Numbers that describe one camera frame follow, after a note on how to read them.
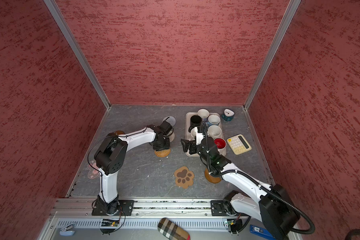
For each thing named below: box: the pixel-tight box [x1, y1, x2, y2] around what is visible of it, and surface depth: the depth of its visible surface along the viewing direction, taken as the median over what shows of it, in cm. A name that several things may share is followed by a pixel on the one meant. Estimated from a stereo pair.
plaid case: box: [157, 218, 191, 240], surface depth 67 cm
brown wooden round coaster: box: [204, 168, 222, 183], surface depth 85 cm
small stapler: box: [59, 222, 76, 237], surface depth 68 cm
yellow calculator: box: [226, 134, 252, 155], surface depth 99 cm
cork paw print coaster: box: [174, 166, 195, 189], surface depth 86 cm
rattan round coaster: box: [154, 148, 171, 158], surface depth 96 cm
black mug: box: [188, 115, 202, 133], surface depth 103 cm
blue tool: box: [250, 224, 277, 240], surface depth 67 cm
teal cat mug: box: [221, 108, 235, 122], surface depth 112 cm
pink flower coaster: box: [87, 160, 101, 179], surface depth 87 cm
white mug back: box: [197, 108, 210, 122], surface depth 109 cm
